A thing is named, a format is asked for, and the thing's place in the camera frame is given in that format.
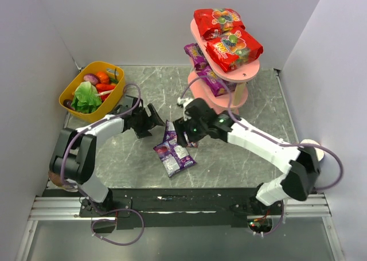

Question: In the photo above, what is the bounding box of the small purple packet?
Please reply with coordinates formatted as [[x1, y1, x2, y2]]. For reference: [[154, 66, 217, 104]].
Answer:
[[153, 138, 197, 177], [162, 120, 198, 148]]

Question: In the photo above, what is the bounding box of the purple candy bag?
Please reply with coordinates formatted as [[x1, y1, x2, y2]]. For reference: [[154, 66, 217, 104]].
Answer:
[[197, 65, 236, 97], [184, 43, 209, 71]]

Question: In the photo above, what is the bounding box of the red candy bag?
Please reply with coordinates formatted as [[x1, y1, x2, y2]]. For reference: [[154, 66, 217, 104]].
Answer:
[[193, 8, 245, 40], [206, 27, 263, 73]]

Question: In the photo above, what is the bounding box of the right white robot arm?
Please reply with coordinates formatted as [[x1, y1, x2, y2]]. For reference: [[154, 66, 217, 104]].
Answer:
[[173, 98, 320, 212]]

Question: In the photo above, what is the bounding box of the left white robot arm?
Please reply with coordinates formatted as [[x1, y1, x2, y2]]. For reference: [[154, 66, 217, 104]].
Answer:
[[49, 95, 165, 213]]

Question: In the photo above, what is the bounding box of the pink three-tier shelf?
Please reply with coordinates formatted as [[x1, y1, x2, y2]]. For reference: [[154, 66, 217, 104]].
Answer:
[[190, 20, 260, 113]]

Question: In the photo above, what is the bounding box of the toy red carrot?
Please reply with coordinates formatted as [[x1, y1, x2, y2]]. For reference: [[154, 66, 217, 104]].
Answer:
[[95, 83, 116, 93]]

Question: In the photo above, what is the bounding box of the yellow plastic basket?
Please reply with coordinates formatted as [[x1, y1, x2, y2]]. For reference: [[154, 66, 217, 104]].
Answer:
[[58, 61, 126, 123]]

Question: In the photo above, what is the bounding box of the toy orange pumpkin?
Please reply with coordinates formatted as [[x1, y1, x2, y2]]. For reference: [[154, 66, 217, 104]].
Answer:
[[95, 71, 110, 84]]

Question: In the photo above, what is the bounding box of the toy green lettuce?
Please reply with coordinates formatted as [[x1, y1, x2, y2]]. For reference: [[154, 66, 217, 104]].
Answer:
[[71, 81, 102, 114]]

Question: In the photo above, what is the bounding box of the toy purple onion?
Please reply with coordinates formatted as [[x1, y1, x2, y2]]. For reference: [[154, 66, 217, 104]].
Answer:
[[83, 73, 99, 85]]

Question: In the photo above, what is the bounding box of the toy dark eggplant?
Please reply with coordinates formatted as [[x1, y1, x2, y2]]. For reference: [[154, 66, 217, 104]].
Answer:
[[63, 99, 75, 111]]

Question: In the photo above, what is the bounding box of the white toilet paper roll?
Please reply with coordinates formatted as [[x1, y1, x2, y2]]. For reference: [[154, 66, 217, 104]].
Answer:
[[301, 139, 325, 162]]

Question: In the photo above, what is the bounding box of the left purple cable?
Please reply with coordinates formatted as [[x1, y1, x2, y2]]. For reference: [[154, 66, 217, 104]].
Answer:
[[60, 83, 146, 246]]

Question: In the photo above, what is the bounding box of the purple cable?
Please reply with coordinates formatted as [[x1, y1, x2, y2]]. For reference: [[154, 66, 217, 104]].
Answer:
[[60, 83, 146, 246], [179, 75, 343, 239]]

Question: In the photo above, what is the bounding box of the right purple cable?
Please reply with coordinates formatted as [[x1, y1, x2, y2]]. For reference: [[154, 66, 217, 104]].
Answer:
[[179, 75, 343, 239]]

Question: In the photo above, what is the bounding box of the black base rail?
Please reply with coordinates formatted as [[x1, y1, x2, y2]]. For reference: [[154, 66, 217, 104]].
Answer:
[[79, 188, 285, 230]]

